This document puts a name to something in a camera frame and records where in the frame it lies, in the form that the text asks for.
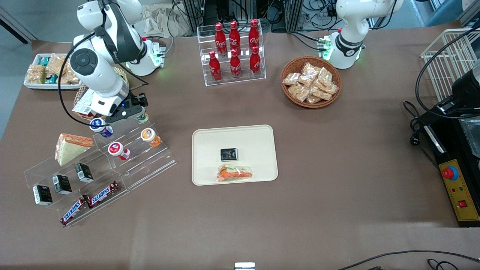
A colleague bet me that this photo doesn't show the blue gum bottle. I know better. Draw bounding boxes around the blue gum bottle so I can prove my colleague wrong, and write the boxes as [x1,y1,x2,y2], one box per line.
[89,117,114,138]

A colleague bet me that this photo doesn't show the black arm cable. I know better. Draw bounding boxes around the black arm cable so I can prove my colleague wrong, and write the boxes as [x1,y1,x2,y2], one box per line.
[57,32,113,126]

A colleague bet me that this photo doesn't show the white wire basket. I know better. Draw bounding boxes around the white wire basket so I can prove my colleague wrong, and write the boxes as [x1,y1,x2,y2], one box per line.
[420,28,480,102]

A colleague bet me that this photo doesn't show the white plastic bag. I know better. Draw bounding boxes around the white plastic bag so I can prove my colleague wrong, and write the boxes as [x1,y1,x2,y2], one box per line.
[142,4,188,37]

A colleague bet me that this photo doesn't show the round wicker basket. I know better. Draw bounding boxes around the round wicker basket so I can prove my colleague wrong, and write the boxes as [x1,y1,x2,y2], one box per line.
[281,56,342,109]

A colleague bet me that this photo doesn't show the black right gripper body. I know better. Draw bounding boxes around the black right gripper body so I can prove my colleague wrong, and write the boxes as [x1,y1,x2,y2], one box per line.
[126,93,150,111]

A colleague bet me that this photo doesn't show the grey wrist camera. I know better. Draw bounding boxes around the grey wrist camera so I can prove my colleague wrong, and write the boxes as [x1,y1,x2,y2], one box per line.
[109,107,146,125]

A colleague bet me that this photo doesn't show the coiled black cable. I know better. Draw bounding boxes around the coiled black cable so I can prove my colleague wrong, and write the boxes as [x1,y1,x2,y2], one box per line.
[427,258,461,270]

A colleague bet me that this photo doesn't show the black control box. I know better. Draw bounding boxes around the black control box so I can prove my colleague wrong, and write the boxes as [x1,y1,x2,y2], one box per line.
[418,60,480,228]

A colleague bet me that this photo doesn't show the red cola bottle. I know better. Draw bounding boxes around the red cola bottle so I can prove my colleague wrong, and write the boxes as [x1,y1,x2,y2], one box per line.
[229,21,241,55]
[249,46,261,77]
[248,19,260,49]
[214,22,228,57]
[229,49,242,79]
[208,51,222,82]

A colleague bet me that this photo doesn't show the orange gum bottle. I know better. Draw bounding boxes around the orange gum bottle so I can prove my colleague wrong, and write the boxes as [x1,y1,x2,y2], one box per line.
[140,128,162,147]

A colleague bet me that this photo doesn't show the long black cable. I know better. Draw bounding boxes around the long black cable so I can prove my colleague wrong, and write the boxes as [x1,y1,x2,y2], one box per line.
[337,250,480,270]

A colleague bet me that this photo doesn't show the red and white biscuit box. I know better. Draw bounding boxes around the red and white biscuit box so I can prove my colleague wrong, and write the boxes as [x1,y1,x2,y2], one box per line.
[72,88,94,115]

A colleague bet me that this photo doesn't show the Snickers chocolate bar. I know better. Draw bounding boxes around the Snickers chocolate bar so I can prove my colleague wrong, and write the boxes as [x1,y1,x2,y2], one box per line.
[60,195,90,226]
[88,181,120,208]

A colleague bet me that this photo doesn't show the black machine hose cable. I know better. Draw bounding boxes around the black machine hose cable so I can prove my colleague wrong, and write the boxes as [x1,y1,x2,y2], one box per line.
[414,22,480,119]

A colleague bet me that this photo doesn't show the clear acrylic bottle rack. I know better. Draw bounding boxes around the clear acrylic bottle rack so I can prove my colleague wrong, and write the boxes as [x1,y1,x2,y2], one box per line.
[197,23,267,87]

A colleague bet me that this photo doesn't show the red gum bottle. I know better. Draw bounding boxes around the red gum bottle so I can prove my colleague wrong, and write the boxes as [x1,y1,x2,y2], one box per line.
[108,142,131,161]

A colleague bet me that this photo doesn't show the wrapped triangle sandwich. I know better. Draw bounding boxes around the wrapped triangle sandwich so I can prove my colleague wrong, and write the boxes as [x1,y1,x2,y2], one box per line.
[55,133,94,167]
[216,164,254,183]

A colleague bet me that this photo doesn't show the clear acrylic stepped stand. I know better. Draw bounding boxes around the clear acrylic stepped stand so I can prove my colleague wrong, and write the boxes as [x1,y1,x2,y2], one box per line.
[24,112,177,228]

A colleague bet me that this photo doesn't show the yellow control panel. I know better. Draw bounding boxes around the yellow control panel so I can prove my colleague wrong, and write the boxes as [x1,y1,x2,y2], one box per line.
[438,159,480,222]

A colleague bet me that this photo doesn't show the beige plastic tray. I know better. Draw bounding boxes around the beige plastic tray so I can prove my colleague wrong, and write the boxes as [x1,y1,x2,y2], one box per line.
[192,124,279,186]

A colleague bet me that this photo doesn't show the oval wicker basket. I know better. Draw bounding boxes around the oval wicker basket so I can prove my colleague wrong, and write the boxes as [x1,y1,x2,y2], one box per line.
[73,67,130,120]

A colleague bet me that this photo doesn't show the black power cable with plug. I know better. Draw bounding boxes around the black power cable with plug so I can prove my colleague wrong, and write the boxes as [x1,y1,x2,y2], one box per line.
[403,100,426,147]

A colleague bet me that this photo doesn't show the steel food tray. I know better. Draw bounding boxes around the steel food tray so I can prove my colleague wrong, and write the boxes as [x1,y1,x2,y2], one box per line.
[459,118,480,158]

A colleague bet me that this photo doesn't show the white plastic bin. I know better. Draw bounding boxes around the white plastic bin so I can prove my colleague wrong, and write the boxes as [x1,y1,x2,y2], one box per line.
[24,53,81,90]

